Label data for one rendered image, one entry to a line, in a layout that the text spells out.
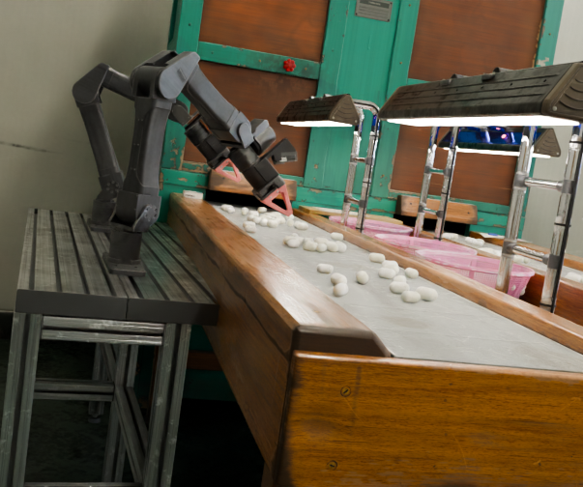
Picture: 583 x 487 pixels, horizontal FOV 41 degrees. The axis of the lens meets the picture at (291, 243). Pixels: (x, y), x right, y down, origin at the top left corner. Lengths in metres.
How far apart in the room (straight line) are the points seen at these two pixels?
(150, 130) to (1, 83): 1.87
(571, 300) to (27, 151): 2.37
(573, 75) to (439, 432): 0.46
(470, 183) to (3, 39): 1.93
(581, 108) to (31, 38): 2.70
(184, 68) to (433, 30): 1.42
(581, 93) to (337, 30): 1.78
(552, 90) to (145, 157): 0.87
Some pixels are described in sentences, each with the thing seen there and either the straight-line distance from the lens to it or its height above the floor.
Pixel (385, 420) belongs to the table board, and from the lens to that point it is 0.89.
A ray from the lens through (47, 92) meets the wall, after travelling 3.42.
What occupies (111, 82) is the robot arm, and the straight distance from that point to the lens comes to 2.19.
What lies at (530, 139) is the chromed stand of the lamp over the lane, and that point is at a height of 1.03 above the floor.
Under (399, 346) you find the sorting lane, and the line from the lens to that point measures 0.95.
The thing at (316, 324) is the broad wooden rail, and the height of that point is 0.76.
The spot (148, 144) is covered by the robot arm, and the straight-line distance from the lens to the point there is 1.60.
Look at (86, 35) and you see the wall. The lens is 3.44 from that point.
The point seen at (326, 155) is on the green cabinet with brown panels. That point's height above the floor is 0.96.
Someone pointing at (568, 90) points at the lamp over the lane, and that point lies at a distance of 1.02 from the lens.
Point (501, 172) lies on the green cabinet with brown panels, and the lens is 2.98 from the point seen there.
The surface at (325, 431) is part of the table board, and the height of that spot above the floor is 0.65.
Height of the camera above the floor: 0.95
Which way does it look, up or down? 7 degrees down
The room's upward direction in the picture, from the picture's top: 8 degrees clockwise
